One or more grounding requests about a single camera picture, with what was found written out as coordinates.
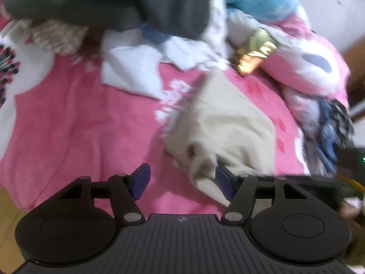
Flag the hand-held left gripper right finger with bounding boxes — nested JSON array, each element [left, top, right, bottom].
[[215, 166, 311, 225]]

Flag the pink floral bed sheet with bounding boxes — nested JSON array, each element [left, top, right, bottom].
[[0, 0, 351, 212]]

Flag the white garment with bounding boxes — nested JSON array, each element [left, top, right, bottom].
[[101, 0, 229, 100]]

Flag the plaid shirt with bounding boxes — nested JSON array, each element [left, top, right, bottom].
[[328, 100, 355, 149]]

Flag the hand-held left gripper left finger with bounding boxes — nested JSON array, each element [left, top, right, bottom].
[[56, 163, 151, 223]]

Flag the blue garment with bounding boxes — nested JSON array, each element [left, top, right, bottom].
[[314, 100, 343, 172]]

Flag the dark grey garment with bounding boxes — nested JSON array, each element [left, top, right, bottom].
[[0, 0, 214, 39]]

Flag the smartphone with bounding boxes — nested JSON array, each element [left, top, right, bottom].
[[229, 27, 279, 77]]

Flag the beige pants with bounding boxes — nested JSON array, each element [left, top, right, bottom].
[[164, 67, 278, 207]]

